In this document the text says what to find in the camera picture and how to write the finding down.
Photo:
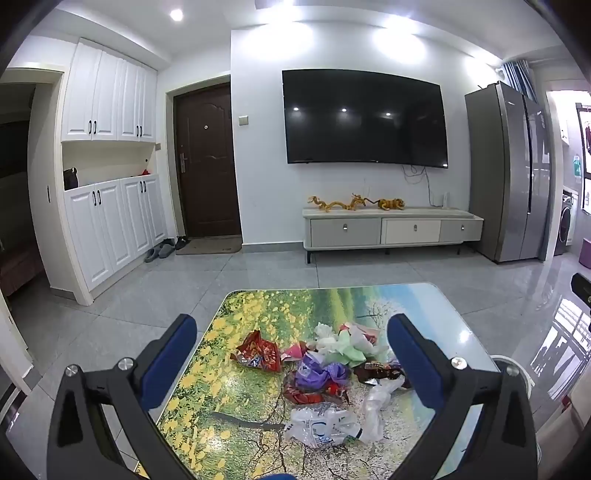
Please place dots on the pink wrapper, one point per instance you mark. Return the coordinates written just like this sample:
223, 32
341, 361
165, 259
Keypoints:
293, 353

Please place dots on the landscape print coffee table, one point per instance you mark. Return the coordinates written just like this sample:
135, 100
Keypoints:
240, 392

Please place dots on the brown doormat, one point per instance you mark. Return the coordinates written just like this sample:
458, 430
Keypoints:
207, 246

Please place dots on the grey slipper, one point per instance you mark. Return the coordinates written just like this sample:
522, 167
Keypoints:
151, 256
166, 250

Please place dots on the short golden dragon figure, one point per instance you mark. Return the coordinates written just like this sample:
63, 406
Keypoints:
362, 201

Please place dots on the white waste bin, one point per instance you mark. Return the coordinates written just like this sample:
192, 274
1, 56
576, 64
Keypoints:
508, 359

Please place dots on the long golden dragon figure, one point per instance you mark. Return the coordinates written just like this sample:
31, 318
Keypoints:
328, 204

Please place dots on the beige wall switch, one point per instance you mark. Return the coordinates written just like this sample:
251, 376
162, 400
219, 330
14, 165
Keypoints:
243, 120

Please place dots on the clear plastic bag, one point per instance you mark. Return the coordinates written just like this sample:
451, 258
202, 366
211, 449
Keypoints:
376, 410

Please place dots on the washing machine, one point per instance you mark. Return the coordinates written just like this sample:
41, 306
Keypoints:
565, 226

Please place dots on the blue striped curtain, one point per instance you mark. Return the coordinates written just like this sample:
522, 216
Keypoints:
519, 78

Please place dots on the golden tiger figure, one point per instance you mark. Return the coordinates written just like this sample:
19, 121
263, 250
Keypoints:
391, 203

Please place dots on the round ceiling light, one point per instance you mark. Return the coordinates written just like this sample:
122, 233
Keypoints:
176, 14

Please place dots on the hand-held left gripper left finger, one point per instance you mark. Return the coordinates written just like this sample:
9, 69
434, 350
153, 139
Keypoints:
168, 364

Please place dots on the white blue-printed plastic bag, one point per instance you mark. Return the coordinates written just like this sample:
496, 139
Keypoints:
318, 427

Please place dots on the white shoe cabinet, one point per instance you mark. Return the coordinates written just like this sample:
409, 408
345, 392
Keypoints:
106, 221

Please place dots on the white router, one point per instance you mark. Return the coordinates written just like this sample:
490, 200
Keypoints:
445, 200

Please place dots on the red patterned snack wrapper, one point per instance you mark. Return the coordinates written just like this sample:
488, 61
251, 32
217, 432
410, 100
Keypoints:
258, 353

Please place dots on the purple stool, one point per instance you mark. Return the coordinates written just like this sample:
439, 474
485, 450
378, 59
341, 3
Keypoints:
587, 253

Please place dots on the grey refrigerator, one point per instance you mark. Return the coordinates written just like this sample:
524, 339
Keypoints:
503, 170

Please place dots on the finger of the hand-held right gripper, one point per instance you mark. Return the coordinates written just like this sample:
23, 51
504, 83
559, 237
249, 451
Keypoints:
582, 288

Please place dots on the black bag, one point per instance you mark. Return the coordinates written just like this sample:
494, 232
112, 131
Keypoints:
70, 179

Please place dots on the purple plastic bag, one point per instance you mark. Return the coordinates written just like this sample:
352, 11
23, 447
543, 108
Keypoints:
318, 371

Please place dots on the brown entrance door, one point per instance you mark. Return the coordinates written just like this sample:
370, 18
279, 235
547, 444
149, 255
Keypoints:
207, 161

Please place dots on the white television cabinet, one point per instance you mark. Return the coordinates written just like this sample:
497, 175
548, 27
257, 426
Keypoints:
392, 230

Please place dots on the hanging dark clothes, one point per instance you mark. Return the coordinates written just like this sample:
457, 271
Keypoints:
588, 137

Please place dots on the brown snack wrapper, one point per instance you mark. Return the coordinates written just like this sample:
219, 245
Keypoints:
378, 370

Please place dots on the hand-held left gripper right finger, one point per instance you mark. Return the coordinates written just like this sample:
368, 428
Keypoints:
411, 364

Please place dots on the blue detergent bottle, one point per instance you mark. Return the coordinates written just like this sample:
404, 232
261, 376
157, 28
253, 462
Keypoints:
576, 166

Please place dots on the black wall television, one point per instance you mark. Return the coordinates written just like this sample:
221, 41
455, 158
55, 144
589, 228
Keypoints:
364, 117

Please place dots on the green paper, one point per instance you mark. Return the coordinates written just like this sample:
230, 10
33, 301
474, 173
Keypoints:
354, 349

